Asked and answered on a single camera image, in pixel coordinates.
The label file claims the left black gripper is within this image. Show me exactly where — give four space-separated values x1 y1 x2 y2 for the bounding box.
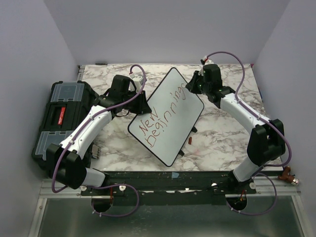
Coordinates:
122 90 151 115

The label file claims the black framed whiteboard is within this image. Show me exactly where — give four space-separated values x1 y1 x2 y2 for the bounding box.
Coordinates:
127 67 204 167

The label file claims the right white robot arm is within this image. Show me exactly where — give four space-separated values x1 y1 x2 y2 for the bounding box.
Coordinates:
185 64 285 194

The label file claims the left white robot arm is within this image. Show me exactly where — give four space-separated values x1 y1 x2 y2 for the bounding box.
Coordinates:
46 75 152 195

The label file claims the black plastic toolbox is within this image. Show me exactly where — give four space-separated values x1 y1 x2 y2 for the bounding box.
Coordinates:
32 81 99 170

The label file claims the brown pipe valve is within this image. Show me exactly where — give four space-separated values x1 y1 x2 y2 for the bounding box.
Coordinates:
277 166 299 186

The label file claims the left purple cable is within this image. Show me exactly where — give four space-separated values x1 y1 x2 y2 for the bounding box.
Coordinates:
51 64 147 218

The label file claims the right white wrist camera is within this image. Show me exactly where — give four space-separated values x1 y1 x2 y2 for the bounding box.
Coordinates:
200 56 214 65

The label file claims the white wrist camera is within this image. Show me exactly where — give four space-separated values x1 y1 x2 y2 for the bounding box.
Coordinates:
200 56 214 65
129 73 144 92

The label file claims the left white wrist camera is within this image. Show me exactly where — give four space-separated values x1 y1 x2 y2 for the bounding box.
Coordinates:
129 73 144 92

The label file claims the black mounting rail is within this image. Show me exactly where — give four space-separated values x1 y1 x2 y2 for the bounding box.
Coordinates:
81 171 256 206

